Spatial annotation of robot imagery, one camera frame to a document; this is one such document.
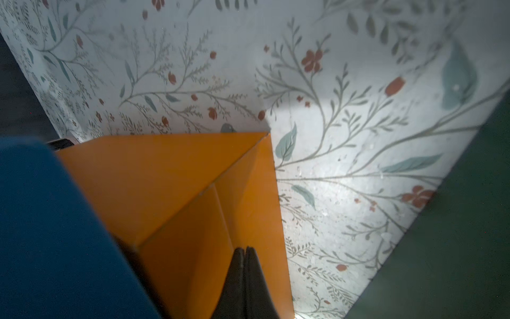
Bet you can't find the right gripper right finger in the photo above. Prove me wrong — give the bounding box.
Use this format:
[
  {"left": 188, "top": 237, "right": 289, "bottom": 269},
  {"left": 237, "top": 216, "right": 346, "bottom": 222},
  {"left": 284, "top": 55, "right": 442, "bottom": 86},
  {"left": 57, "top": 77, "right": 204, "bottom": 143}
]
[{"left": 244, "top": 247, "right": 280, "bottom": 319}]

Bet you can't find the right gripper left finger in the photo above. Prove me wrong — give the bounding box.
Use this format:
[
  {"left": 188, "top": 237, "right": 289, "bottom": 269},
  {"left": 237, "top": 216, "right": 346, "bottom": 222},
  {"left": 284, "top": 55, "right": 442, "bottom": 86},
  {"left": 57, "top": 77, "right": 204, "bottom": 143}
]
[{"left": 211, "top": 248, "right": 244, "bottom": 319}]

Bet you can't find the orange shoebox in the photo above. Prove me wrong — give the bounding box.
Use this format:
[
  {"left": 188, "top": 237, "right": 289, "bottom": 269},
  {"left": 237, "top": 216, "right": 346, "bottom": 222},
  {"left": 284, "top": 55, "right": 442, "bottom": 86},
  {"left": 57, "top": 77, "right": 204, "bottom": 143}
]
[{"left": 57, "top": 132, "right": 294, "bottom": 318}]

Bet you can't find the blue shoebox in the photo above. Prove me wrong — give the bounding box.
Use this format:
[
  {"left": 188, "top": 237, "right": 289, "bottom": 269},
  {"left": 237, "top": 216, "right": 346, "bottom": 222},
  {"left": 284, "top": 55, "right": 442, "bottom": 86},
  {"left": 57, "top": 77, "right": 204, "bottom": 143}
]
[{"left": 1, "top": 138, "right": 159, "bottom": 318}]

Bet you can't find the green shoebox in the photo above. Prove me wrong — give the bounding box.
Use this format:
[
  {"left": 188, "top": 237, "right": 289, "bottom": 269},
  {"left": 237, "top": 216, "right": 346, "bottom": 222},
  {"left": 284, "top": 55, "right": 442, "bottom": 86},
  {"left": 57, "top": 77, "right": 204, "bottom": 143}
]
[{"left": 347, "top": 96, "right": 509, "bottom": 318}]

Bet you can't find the floral table mat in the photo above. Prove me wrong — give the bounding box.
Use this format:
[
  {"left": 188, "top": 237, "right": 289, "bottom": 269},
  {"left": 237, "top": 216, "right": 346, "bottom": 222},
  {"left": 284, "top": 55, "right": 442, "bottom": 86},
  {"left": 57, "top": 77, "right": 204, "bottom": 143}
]
[{"left": 1, "top": 1, "right": 509, "bottom": 318}]

